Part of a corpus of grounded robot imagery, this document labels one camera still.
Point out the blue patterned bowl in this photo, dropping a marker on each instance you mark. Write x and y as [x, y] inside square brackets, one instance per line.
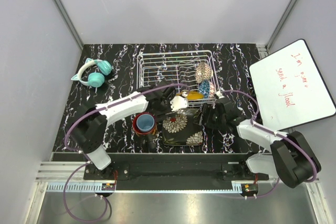
[207, 89]

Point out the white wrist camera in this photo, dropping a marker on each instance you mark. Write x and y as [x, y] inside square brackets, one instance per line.
[178, 102]
[219, 95]

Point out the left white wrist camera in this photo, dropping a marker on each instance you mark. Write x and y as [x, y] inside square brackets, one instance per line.
[178, 102]

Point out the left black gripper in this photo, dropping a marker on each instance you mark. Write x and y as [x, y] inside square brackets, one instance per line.
[169, 109]

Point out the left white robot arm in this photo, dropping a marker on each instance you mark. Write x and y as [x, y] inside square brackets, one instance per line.
[89, 129]

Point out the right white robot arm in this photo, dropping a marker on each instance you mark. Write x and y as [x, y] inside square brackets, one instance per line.
[289, 156]

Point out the yellow brown-rimmed bowl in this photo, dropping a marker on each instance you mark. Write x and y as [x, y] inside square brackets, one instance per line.
[191, 96]

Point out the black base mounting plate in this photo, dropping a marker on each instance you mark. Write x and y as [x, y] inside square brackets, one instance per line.
[129, 166]

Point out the red patterned white bowl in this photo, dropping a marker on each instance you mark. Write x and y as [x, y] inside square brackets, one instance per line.
[203, 72]

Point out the light blue cup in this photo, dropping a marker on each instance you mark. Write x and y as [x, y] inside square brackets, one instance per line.
[145, 123]

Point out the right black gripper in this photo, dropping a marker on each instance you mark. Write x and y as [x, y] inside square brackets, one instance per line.
[208, 110]

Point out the black floral square plate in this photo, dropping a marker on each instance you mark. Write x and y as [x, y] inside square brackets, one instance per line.
[182, 128]

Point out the white whiteboard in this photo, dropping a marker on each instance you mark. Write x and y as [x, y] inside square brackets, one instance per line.
[290, 89]

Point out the white wire dish rack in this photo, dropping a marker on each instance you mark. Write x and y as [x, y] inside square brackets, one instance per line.
[175, 67]

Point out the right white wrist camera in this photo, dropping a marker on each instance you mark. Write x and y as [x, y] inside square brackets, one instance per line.
[219, 95]

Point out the red black mug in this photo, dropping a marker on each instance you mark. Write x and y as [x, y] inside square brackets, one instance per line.
[148, 140]

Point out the teal cat-ear headphones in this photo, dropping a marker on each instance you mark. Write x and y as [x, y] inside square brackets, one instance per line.
[95, 79]

